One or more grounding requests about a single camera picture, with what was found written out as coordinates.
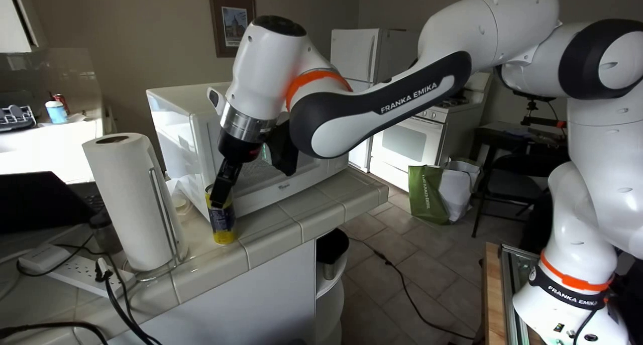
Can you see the paper towel roll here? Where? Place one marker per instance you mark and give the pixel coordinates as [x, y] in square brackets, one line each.
[125, 199]

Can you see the black folding chair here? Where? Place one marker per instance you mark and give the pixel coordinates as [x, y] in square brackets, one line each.
[522, 166]

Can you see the white stove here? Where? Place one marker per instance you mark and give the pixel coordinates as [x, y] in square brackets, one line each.
[407, 144]

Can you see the white refrigerator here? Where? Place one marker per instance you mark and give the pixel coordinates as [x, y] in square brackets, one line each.
[356, 53]

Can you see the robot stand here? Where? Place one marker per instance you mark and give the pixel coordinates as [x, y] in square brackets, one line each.
[495, 295]

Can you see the white power strip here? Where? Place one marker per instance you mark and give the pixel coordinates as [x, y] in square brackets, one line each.
[80, 275]

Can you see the black laptop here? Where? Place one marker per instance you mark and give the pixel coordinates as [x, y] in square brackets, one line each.
[40, 199]

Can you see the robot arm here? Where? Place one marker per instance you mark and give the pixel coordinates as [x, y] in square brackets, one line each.
[502, 28]

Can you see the framed picture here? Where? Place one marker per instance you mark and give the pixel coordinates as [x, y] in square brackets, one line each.
[232, 24]

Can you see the white shopping bag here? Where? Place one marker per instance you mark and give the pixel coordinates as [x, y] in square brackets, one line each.
[459, 189]

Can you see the metal cup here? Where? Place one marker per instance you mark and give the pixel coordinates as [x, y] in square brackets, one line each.
[330, 270]

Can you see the yellow and blue can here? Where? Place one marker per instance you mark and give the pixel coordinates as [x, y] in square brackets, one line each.
[222, 224]

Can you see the white microwave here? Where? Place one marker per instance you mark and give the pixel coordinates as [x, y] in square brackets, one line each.
[186, 129]

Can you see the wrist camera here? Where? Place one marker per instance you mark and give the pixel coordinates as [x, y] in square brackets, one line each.
[284, 149]

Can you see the camera on mount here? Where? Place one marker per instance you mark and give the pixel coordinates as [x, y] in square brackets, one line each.
[540, 118]

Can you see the red can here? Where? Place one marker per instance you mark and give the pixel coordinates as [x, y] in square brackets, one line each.
[64, 103]

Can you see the green shopping bag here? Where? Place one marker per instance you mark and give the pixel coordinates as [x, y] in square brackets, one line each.
[424, 194]

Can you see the clear plastic bag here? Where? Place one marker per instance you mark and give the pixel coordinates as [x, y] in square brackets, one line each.
[180, 197]

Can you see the blue and white container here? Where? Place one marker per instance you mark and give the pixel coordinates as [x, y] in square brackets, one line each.
[56, 113]

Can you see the small glass jar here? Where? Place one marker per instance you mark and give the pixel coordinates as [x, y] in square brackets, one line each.
[105, 234]

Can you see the microwave door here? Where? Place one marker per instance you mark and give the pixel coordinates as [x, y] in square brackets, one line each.
[261, 184]

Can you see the dish rack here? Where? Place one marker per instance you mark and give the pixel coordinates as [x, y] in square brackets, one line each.
[16, 118]

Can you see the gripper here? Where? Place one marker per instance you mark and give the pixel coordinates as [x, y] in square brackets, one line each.
[240, 148]

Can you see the white power adapter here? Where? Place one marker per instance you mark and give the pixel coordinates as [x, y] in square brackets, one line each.
[42, 258]

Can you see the black folding table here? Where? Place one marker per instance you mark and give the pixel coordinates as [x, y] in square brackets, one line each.
[507, 134]

